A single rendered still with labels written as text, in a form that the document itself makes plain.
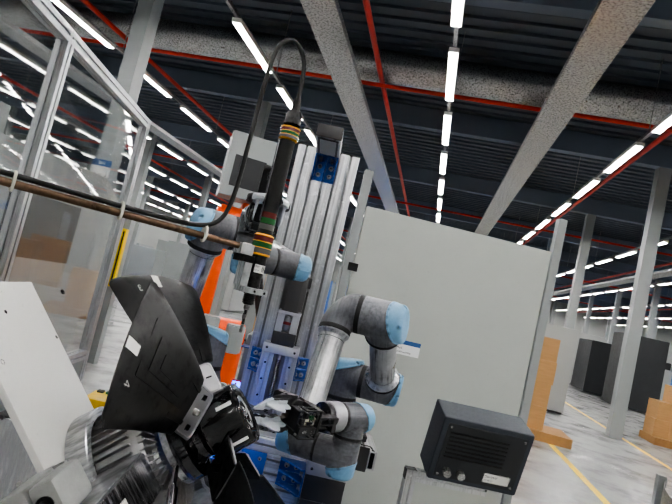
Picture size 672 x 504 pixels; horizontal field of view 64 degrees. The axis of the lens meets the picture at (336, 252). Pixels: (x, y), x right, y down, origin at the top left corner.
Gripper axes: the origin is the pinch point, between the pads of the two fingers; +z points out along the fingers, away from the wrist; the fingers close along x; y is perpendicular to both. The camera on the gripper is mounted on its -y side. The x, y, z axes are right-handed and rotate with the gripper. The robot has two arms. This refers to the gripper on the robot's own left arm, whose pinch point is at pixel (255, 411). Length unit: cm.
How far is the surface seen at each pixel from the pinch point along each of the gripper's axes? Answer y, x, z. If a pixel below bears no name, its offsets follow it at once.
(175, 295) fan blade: -10.9, -20.9, 21.7
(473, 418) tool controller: 18, -7, -60
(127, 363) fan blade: 25, -17, 43
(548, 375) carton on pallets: -287, 50, -764
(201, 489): 7.4, 13.5, 13.0
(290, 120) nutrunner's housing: -2, -64, 13
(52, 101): -78, -57, 42
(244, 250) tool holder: 1.4, -34.8, 16.1
